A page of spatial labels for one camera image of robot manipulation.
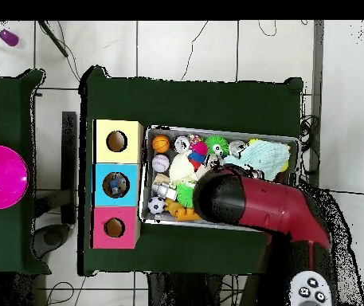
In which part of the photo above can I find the silver plastic toy truck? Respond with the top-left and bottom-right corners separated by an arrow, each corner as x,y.
151,182 -> 178,201

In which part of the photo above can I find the dark green tablecloth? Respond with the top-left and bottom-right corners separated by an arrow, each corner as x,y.
77,65 -> 304,277
0,69 -> 52,276

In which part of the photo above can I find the shallow metal mesh bin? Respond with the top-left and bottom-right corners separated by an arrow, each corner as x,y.
138,125 -> 302,235

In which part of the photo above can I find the black rod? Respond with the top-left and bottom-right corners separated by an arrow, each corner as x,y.
37,20 -> 70,58

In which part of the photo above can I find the white toy baseball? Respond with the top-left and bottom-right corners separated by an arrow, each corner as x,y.
151,154 -> 170,173

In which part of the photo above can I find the purple bottle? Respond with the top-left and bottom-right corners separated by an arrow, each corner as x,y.
0,29 -> 20,48

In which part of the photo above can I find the light blue cloth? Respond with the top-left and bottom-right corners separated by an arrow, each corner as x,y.
222,139 -> 292,182

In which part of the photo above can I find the small green fuzzy eyed ball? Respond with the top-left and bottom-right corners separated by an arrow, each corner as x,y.
204,135 -> 230,156

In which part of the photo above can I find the pink plastic object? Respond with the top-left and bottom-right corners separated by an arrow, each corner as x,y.
0,144 -> 29,210

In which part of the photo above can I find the large green fuzzy eyed ball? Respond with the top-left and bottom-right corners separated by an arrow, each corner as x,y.
175,182 -> 197,210

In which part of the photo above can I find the orange toy basketball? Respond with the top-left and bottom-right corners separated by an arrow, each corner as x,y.
151,135 -> 171,154

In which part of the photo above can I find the wooden box with three holes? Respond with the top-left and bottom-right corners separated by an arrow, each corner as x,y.
92,119 -> 145,250

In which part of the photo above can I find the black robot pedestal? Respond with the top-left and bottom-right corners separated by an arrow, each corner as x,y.
146,272 -> 249,306

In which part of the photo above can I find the black and white soccer ball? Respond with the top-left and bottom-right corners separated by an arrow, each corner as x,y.
147,195 -> 166,215

